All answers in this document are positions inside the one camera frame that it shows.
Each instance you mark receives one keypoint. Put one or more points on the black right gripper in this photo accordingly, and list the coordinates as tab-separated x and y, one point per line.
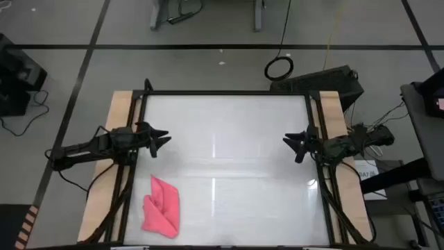
312	142

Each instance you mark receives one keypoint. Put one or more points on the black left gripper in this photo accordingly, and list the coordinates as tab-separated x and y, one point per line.
144	133

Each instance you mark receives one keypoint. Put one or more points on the pink towel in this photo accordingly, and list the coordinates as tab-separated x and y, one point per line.
163	212

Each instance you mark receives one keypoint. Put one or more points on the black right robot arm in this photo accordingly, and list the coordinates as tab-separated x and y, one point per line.
347	144

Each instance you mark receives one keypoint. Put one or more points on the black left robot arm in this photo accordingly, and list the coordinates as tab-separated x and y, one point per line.
86	147

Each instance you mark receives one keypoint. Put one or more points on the black computer tower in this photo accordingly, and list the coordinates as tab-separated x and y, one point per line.
322	83

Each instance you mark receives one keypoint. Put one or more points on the white paper sheet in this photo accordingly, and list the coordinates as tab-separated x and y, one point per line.
364	168

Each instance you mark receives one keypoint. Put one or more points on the light wooden board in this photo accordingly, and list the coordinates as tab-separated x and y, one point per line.
347	194
100	208

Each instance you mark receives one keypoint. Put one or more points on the black stand leg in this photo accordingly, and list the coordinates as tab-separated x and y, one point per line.
395	175

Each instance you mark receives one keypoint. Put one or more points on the grey desk leg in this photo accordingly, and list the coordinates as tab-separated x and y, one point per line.
257	17
156	17

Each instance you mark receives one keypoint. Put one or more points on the black power strip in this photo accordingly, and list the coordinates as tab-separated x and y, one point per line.
180	18

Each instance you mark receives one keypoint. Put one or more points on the grey side table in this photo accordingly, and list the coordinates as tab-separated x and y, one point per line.
423	128

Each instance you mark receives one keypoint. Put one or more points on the black monitor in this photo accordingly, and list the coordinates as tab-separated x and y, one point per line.
433	90

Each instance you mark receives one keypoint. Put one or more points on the black equipment case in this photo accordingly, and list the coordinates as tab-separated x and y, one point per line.
17	76

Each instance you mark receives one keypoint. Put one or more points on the black keyboard with blue keys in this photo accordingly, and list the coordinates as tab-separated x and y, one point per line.
438	212

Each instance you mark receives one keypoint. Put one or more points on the black mat with orange stripes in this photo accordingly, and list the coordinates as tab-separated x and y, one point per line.
10	225

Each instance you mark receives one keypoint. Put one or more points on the black metal table frame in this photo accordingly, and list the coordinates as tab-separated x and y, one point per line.
225	92

